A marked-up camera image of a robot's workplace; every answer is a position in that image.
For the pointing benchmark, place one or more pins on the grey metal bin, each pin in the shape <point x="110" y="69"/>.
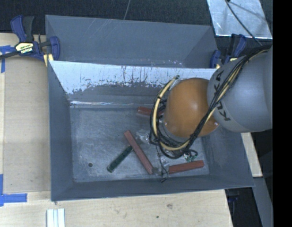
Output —
<point x="101" y="136"/>

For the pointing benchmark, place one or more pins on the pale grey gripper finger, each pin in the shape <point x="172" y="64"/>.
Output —
<point x="163" y="160"/>
<point x="144" y="136"/>

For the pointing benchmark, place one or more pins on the red-brown flat block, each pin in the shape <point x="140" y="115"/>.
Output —
<point x="187" y="166"/>
<point x="139" y="151"/>
<point x="144" y="110"/>

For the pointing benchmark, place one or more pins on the dark green flat block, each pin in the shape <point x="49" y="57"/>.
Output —
<point x="119" y="159"/>

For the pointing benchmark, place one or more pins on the pale wood flat board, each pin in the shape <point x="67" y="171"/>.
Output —
<point x="25" y="126"/>

